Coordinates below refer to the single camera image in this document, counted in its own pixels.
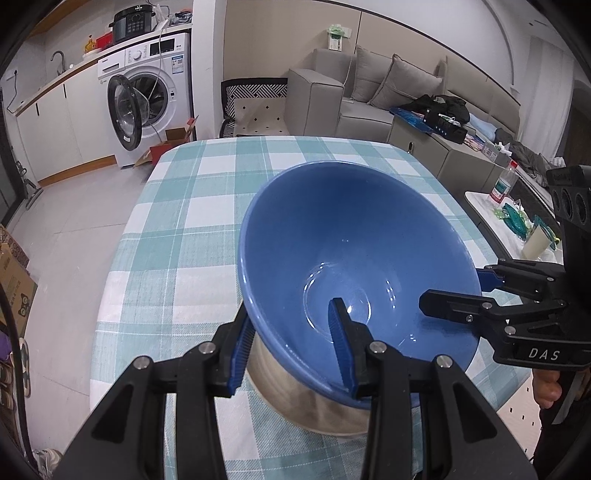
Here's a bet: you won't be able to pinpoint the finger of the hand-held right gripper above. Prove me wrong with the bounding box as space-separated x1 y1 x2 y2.
419 288 568 341
475 261 568 302

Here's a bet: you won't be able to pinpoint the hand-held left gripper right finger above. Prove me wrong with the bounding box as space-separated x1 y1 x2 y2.
327 298 533 480

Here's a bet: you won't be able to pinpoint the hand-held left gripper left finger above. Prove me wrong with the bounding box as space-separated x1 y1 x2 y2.
53 302 257 480

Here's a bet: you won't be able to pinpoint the beige plate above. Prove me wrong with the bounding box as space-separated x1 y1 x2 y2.
246 332 371 437

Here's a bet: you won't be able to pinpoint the blue ribbed bowl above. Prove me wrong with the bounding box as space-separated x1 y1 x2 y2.
236 161 484 412

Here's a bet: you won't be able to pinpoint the person's right forearm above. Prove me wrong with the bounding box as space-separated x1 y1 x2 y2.
531 406 591 480

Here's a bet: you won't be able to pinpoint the person's right hand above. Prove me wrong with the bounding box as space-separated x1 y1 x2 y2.
531 369 562 409

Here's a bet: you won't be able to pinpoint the white marble side table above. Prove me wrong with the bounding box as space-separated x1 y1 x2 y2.
464 189 567 278

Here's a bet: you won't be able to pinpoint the white cup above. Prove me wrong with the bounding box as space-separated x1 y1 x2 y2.
521 226 550 262

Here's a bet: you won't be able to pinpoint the teal glass dish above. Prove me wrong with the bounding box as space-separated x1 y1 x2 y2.
491 200 532 241

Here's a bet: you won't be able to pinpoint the white dotted floor mat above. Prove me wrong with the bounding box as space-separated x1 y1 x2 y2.
498 378 546 463

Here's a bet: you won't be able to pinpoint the clear plastic bottle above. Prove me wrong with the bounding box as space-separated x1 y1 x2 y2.
488 159 519 204

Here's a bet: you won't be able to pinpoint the tissue box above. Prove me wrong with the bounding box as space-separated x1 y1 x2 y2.
479 141 509 166

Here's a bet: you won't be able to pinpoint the grey clothing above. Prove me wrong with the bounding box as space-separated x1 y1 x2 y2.
505 140 567 179

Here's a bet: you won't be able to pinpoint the beige low cabinet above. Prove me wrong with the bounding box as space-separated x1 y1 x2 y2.
386 113 511 195

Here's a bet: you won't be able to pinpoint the light blue cloth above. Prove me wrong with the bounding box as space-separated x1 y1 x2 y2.
468 115 498 140

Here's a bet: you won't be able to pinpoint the black electronics box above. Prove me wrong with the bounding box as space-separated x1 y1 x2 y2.
424 106 470 144

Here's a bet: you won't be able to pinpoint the blue plastic bag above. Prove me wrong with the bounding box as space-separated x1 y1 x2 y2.
390 106 437 135

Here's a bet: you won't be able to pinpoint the black jacket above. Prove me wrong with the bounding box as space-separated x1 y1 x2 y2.
410 94 471 126

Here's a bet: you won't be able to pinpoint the grey cushion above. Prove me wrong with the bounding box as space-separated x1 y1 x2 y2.
369 54 444 112
353 44 393 105

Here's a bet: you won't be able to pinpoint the red cardboard box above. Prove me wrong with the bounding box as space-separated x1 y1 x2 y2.
133 115 199 169

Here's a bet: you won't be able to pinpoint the white shoe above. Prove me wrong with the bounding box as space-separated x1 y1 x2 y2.
32 447 64 480

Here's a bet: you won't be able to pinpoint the beige slippers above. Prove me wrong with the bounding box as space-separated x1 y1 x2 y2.
0 341 33 408

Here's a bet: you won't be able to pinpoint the brown cardboard box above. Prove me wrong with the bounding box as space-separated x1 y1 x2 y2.
0 223 40 326

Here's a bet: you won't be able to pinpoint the grey sofa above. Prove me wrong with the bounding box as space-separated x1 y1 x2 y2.
287 43 523 145

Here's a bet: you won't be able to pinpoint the black patterned chair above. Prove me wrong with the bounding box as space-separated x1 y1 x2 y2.
219 78 292 140

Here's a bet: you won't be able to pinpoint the white washing machine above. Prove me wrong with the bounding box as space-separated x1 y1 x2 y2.
96 31 194 169

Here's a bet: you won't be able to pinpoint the white kitchen base cabinet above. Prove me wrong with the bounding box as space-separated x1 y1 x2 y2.
13 59 116 186

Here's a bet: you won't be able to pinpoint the black pressure cooker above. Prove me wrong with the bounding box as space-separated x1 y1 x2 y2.
108 4 156 45

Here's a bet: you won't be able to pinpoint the wall remote holder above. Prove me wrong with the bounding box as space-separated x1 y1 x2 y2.
325 25 353 53

